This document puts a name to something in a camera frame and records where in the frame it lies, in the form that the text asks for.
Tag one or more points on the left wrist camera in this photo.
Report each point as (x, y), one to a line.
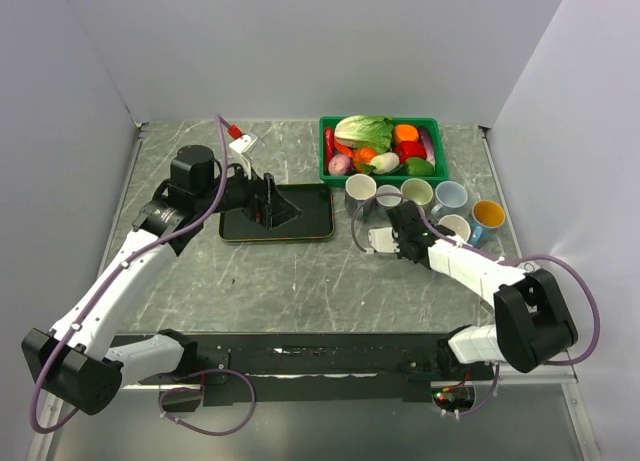
(243, 146)

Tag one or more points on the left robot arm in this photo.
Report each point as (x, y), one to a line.
(75, 360)

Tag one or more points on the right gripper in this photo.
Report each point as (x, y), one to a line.
(399, 244)

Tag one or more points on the black serving tray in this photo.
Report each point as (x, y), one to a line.
(315, 223)

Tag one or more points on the green toy bell pepper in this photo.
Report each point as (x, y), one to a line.
(418, 167)

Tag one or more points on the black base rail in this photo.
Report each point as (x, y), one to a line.
(274, 367)

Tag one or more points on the frosted grey mug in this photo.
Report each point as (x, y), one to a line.
(450, 197)

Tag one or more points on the small grey-blue mug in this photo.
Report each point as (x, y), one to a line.
(387, 197)

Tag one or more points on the large grey faceted mug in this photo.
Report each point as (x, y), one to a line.
(359, 190)

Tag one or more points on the red toy bell pepper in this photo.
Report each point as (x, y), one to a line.
(410, 149)

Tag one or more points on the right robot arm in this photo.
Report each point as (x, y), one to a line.
(532, 322)

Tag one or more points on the light green mug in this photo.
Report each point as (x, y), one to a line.
(418, 190)

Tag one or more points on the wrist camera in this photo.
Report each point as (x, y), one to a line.
(381, 240)
(243, 146)

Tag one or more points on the white toy radish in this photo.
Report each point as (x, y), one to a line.
(384, 163)

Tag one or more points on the small orange toy vegetable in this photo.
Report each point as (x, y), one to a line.
(362, 157)

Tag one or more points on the blue patterned mug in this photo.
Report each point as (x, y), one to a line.
(487, 216)

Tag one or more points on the purple toy eggplant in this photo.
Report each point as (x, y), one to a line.
(428, 144)

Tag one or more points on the orange toy pepper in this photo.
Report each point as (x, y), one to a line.
(405, 133)

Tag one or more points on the red toy chili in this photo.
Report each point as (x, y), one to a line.
(329, 141)

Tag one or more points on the aluminium frame rail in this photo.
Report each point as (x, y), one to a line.
(246, 301)

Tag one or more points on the toy cabbage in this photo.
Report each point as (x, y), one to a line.
(363, 131)

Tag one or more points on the purple toy onion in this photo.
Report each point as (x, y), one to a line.
(340, 165)

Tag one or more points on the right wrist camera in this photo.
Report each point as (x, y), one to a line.
(381, 240)

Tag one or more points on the light blue faceted mug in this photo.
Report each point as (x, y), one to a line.
(457, 224)

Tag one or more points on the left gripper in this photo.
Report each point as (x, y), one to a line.
(265, 204)

